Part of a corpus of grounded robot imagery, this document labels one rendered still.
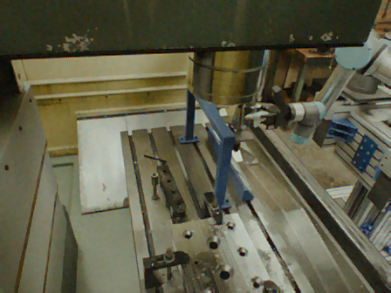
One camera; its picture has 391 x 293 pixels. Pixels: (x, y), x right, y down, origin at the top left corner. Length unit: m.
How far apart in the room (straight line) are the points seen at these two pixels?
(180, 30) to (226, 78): 0.15
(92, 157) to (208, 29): 1.29
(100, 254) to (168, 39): 1.09
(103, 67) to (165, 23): 1.24
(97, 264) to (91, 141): 0.67
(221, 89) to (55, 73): 1.23
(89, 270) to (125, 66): 1.00
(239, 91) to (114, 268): 0.98
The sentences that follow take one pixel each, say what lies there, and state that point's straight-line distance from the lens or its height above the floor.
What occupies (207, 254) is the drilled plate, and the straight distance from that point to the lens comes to 0.90.
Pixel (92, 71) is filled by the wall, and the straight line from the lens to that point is 1.65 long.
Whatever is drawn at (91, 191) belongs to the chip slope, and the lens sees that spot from 1.56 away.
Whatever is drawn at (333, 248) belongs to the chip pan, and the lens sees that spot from 1.46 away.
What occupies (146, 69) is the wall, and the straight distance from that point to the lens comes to 1.66.
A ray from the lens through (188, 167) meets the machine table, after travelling 1.29.
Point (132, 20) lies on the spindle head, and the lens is 0.41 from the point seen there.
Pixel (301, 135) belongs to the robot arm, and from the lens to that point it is 1.33.
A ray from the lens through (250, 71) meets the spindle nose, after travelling 0.54.
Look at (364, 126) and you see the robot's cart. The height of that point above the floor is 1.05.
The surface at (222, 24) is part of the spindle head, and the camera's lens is 0.44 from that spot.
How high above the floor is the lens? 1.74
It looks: 36 degrees down
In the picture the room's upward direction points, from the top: 4 degrees clockwise
